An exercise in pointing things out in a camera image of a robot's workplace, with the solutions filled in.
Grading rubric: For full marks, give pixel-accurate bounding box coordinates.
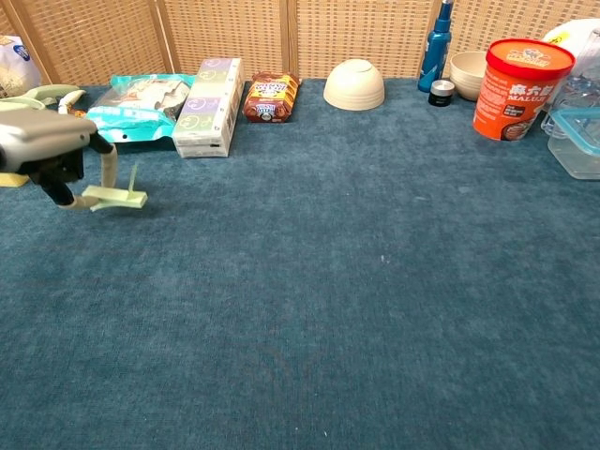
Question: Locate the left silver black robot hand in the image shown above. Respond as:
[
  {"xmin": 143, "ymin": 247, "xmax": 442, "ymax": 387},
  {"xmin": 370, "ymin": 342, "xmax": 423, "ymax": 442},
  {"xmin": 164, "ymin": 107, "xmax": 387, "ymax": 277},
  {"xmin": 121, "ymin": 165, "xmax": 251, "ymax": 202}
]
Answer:
[{"xmin": 0, "ymin": 110, "xmax": 118, "ymax": 213}]

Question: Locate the white flour bag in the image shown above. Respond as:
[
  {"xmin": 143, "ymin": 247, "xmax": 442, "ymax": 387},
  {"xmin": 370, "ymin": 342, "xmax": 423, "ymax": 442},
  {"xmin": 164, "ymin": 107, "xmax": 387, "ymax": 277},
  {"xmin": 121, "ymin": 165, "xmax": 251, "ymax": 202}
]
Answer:
[{"xmin": 0, "ymin": 35, "xmax": 42, "ymax": 99}]

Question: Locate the teal plastic snack bag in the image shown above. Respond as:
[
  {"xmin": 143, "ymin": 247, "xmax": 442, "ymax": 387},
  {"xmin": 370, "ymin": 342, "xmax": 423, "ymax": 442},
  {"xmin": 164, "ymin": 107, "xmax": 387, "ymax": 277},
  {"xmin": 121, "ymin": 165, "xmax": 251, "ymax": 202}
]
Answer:
[{"xmin": 86, "ymin": 73, "xmax": 198, "ymax": 144}]

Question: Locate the white purple box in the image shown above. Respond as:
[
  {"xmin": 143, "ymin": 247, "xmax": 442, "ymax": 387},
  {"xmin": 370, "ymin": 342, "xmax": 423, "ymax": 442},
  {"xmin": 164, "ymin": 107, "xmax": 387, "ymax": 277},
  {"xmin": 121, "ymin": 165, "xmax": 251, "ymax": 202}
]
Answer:
[{"xmin": 172, "ymin": 57, "xmax": 246, "ymax": 159}]

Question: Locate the brown cookie pack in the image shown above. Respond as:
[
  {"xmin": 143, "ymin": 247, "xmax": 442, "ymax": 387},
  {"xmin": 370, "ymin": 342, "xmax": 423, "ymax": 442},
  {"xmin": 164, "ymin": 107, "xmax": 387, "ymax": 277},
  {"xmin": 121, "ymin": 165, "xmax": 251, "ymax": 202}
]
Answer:
[{"xmin": 242, "ymin": 70, "xmax": 301, "ymax": 125}]

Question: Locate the woven bamboo folding screen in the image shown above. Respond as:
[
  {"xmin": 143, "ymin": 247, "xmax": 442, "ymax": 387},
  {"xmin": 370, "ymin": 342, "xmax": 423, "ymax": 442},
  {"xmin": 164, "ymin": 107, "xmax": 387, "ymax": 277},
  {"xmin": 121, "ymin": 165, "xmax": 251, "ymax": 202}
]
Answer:
[{"xmin": 0, "ymin": 0, "xmax": 600, "ymax": 88}]

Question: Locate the teal blue table cloth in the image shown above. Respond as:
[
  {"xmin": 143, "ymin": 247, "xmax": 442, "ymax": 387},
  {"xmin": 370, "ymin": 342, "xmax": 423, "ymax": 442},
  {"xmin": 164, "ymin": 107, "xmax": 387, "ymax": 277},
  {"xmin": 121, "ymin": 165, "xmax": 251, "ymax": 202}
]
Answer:
[{"xmin": 0, "ymin": 77, "xmax": 600, "ymax": 450}]

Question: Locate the upturned beige bowl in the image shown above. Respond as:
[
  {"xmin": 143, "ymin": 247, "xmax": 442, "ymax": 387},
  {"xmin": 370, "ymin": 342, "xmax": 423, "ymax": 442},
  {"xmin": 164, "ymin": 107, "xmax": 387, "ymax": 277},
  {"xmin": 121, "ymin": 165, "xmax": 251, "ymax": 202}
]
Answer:
[{"xmin": 322, "ymin": 58, "xmax": 386, "ymax": 113}]

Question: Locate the small black silver jar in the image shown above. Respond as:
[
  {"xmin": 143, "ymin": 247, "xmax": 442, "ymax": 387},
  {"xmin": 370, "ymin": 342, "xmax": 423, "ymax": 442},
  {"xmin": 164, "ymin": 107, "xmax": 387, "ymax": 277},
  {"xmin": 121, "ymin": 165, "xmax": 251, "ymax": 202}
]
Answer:
[{"xmin": 427, "ymin": 79, "xmax": 457, "ymax": 108}]

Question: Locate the blue spray bottle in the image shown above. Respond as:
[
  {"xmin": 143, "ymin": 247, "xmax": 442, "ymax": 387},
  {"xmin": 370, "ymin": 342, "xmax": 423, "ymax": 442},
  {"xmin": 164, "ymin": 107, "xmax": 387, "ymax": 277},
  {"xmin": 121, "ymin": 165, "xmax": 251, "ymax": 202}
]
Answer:
[{"xmin": 417, "ymin": 0, "xmax": 455, "ymax": 94}]

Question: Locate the upright beige bowl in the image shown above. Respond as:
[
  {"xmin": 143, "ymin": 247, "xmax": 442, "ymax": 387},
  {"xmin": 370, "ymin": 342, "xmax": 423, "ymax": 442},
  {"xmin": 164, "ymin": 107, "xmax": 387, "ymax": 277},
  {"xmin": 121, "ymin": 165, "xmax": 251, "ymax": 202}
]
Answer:
[{"xmin": 449, "ymin": 50, "xmax": 491, "ymax": 102}]

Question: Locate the orange instant noodle cup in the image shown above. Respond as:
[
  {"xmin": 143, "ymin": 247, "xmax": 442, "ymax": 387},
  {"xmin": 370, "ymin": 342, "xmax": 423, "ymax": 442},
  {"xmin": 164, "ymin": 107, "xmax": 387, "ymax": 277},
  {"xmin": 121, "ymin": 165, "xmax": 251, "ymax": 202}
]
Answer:
[{"xmin": 472, "ymin": 38, "xmax": 577, "ymax": 143}]

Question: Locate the clear blue rimmed food container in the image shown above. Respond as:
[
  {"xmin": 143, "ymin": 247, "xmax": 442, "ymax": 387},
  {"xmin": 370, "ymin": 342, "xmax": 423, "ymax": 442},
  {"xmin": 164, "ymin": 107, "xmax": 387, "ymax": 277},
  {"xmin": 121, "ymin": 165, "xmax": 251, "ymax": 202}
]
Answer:
[{"xmin": 541, "ymin": 107, "xmax": 600, "ymax": 181}]

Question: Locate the white handled steel scrubber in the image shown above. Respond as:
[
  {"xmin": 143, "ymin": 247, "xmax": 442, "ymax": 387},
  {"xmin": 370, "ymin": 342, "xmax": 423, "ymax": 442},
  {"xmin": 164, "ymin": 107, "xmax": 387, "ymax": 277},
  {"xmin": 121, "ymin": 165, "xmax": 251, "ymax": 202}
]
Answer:
[{"xmin": 58, "ymin": 89, "xmax": 88, "ymax": 113}]

